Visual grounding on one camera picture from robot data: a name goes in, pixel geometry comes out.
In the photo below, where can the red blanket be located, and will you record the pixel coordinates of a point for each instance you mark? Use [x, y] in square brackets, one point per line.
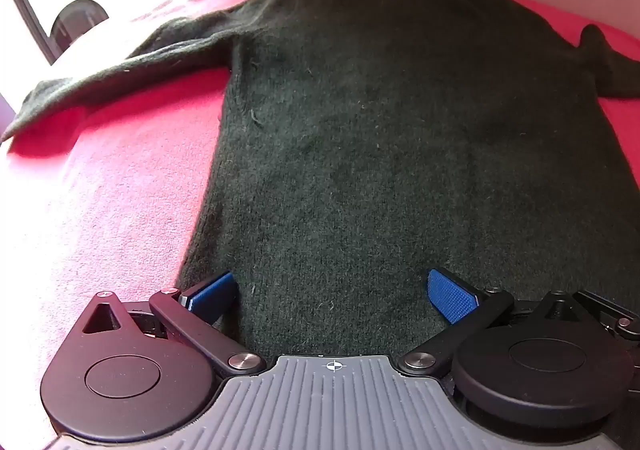
[110, 190]

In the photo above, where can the dark door frame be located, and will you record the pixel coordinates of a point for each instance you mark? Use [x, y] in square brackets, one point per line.
[22, 0]

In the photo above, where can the dark green knit sweater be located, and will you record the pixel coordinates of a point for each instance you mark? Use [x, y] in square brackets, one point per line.
[380, 140]

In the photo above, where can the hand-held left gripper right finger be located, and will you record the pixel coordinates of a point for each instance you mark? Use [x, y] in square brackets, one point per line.
[450, 297]

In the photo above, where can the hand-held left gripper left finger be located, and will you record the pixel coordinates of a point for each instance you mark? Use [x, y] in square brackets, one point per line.
[214, 296]

